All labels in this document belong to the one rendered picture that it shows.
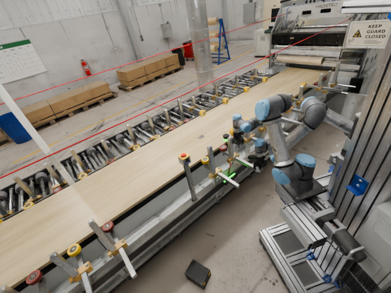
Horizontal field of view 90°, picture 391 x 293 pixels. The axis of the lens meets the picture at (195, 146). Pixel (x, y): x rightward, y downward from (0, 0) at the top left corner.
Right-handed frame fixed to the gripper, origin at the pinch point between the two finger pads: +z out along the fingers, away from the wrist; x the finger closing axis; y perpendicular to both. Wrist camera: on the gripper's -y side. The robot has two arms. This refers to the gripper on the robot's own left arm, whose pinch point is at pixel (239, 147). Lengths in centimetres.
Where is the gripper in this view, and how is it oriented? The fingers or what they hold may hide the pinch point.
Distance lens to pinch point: 185.3
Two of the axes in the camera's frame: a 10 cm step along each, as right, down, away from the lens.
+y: -5.0, 5.7, -6.5
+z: 1.6, 8.0, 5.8
